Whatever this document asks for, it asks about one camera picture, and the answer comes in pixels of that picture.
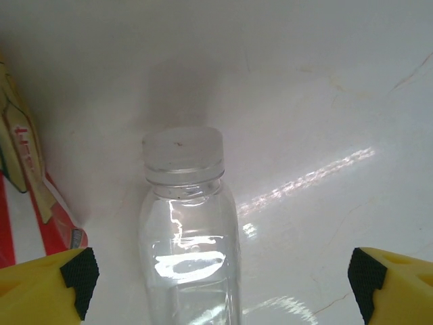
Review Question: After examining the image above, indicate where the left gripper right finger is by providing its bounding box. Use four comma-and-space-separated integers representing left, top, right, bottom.
347, 246, 433, 325

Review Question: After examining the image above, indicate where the clear white label bottle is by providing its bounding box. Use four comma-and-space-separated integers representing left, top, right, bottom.
137, 125, 245, 325

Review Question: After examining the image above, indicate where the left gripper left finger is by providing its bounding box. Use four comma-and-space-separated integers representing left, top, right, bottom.
0, 246, 101, 325

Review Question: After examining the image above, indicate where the red gold label tea bottle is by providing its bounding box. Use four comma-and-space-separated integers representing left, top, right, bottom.
0, 53, 89, 268

